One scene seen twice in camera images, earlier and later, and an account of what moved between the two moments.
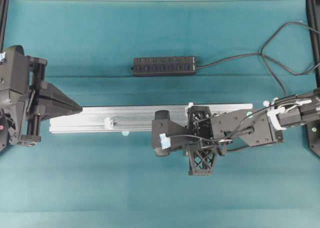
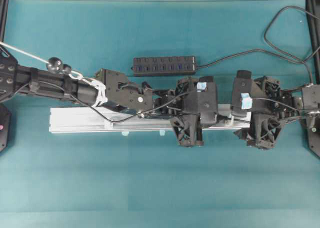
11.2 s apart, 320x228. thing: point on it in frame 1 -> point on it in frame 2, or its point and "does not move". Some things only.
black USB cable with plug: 265,57 -> 289,52
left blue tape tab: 124,133 does not move
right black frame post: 313,9 does not move
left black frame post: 4,5 does not move
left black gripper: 54,102 -> 170,104
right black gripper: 202,147 -> 269,109
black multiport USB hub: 159,66 does not move
